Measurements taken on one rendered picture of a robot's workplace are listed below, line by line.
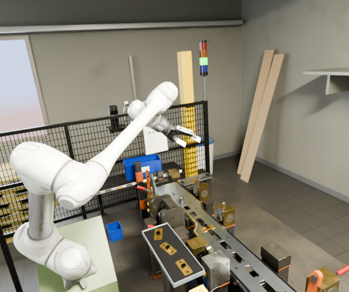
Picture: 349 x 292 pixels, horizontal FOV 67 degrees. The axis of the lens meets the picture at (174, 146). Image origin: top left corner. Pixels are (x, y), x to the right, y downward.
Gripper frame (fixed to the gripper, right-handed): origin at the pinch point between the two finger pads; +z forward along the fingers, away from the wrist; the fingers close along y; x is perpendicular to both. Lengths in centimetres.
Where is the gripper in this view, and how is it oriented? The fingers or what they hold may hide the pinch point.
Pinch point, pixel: (191, 142)
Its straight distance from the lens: 153.9
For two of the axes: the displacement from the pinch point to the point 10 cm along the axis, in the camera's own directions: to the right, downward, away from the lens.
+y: 5.7, -1.9, -8.0
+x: 2.6, -8.8, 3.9
